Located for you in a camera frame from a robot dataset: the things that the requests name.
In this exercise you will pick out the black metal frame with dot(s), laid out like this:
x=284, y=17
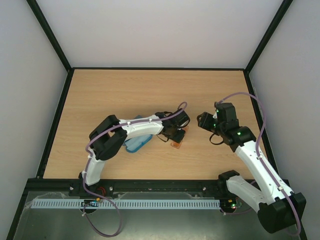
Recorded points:
x=40, y=184

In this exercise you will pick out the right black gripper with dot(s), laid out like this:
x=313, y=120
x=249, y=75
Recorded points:
x=204, y=120

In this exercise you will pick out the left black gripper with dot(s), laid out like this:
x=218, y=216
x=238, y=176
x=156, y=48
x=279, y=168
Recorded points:
x=178, y=138

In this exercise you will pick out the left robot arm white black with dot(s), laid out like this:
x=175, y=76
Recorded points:
x=108, y=137

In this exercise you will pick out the orange sunglasses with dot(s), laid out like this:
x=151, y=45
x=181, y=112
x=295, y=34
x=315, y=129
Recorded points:
x=175, y=144

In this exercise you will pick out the light blue slotted cable duct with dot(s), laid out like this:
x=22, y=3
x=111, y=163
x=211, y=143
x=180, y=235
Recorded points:
x=127, y=204

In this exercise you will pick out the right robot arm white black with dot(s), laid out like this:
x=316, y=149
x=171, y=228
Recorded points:
x=276, y=204

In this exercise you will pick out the blue transparent glasses case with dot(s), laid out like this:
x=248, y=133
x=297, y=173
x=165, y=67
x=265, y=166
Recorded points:
x=150, y=137

